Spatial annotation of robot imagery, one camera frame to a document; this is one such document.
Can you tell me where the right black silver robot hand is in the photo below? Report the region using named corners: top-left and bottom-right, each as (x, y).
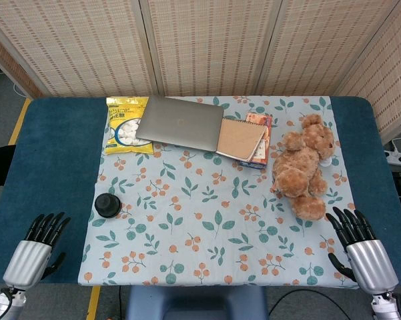
top-left (325, 206), bottom-right (400, 296)

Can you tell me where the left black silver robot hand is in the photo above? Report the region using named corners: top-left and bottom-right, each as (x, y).
top-left (2, 211), bottom-right (71, 290)

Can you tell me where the black cylindrical container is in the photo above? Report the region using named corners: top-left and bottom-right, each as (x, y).
top-left (94, 193), bottom-right (122, 219)

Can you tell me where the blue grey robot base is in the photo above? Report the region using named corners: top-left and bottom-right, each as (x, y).
top-left (125, 285), bottom-right (268, 320)

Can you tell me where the white power strip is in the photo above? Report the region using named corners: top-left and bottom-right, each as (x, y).
top-left (384, 148), bottom-right (401, 165)

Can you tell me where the blue felt table cover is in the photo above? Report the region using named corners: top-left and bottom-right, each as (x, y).
top-left (0, 96), bottom-right (401, 288)

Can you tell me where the brown teddy bear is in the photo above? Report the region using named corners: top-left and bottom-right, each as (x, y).
top-left (270, 113), bottom-right (338, 221)

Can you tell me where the orange blue snack box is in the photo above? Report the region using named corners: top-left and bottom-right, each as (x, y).
top-left (238, 112), bottom-right (274, 169)

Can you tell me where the yellow marshmallow bag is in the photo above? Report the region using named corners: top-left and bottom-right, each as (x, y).
top-left (105, 96), bottom-right (155, 156)

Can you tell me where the floral leaf berry tablecloth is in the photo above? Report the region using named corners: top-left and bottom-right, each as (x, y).
top-left (77, 95), bottom-right (360, 287)

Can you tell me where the brown spiral notebook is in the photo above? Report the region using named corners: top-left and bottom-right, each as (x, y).
top-left (216, 118), bottom-right (270, 163)

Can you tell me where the woven folding screen panel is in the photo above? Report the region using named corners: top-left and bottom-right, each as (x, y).
top-left (139, 0), bottom-right (285, 97)
top-left (336, 0), bottom-right (401, 145)
top-left (0, 0), bottom-right (158, 98)
top-left (0, 26), bottom-right (43, 99)
top-left (256, 0), bottom-right (401, 97)

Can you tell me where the grey closed laptop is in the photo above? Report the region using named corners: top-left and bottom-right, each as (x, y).
top-left (135, 95), bottom-right (225, 153)

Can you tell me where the black floor cable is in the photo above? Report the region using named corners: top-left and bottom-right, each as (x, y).
top-left (268, 288), bottom-right (353, 320)

